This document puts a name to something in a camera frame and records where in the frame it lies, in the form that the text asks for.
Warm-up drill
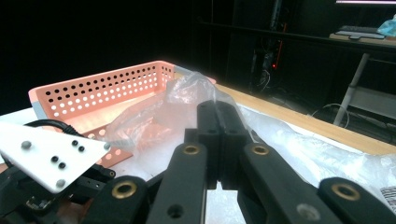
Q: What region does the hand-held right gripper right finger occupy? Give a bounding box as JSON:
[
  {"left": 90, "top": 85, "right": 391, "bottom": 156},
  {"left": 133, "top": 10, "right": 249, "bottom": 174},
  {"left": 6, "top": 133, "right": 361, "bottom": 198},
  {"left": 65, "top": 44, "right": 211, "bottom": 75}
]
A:
[{"left": 219, "top": 102, "right": 254, "bottom": 190}]

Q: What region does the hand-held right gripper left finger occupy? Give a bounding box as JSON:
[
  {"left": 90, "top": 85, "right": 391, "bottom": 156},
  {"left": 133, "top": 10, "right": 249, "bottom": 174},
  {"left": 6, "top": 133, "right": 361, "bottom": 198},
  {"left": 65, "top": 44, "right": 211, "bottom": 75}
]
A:
[{"left": 185, "top": 100, "right": 221, "bottom": 190}]

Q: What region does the clear printed plastic bag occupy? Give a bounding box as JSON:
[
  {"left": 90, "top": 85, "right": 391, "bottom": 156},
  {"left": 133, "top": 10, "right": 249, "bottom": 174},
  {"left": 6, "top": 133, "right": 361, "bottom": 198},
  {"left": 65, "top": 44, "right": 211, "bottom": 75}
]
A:
[{"left": 106, "top": 70, "right": 396, "bottom": 216}]

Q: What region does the pink perforated plastic basket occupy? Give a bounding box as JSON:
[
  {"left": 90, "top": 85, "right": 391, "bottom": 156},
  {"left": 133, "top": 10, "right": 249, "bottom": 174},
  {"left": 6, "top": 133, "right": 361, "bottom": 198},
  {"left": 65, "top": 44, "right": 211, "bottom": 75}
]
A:
[{"left": 28, "top": 60, "right": 217, "bottom": 169}]

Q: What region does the white board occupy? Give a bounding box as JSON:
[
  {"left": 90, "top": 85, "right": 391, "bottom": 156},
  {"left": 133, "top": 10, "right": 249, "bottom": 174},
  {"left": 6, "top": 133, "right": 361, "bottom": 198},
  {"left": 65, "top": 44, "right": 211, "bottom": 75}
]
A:
[{"left": 0, "top": 106, "right": 390, "bottom": 224}]

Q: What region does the dark keyboard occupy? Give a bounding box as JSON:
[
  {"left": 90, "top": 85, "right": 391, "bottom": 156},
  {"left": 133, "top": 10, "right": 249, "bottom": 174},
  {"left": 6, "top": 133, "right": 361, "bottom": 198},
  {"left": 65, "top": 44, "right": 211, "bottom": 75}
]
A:
[{"left": 335, "top": 25, "right": 386, "bottom": 40}]

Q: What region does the light blue plastic bag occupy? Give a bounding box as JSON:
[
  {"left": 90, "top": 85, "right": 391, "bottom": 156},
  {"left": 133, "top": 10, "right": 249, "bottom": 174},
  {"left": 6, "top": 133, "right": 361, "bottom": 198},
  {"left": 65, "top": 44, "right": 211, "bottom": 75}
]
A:
[{"left": 376, "top": 18, "right": 396, "bottom": 38}]

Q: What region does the left hand-held gripper black cable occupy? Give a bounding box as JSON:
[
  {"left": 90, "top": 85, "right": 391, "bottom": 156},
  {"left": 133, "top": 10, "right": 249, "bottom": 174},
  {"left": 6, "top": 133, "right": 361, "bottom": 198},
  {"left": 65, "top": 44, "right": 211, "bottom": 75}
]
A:
[{"left": 24, "top": 119, "right": 83, "bottom": 138}]

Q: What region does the tangle of floor cables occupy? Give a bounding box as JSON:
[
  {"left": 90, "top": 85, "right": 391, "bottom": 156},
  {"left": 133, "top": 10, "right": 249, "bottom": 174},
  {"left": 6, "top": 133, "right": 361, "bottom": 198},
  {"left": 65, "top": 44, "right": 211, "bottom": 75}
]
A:
[{"left": 311, "top": 102, "right": 396, "bottom": 144}]

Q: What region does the white frame desk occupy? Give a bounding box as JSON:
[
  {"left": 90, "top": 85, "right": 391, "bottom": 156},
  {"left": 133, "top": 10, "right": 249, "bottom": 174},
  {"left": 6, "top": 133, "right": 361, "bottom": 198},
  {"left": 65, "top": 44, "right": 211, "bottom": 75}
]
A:
[{"left": 329, "top": 32, "right": 396, "bottom": 127}]

